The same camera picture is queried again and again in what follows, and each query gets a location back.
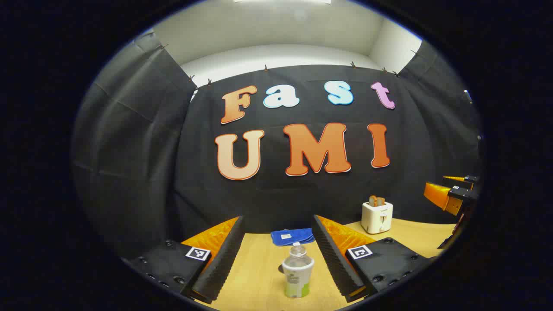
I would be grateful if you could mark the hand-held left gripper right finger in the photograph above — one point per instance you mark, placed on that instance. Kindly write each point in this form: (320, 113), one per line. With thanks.
(332, 263)

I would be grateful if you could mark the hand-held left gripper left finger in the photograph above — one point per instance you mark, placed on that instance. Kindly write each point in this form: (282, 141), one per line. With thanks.
(224, 263)

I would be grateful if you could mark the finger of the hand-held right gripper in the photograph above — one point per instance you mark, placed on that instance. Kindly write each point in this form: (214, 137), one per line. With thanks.
(464, 195)
(471, 178)

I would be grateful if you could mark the clear plastic water bottle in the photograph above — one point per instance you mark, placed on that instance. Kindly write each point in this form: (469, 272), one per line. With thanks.
(297, 272)

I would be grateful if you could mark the blue folded towel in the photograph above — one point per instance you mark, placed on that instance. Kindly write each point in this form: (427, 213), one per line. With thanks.
(293, 236)

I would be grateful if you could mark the white toaster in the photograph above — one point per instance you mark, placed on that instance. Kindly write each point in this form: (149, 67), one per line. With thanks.
(376, 218)

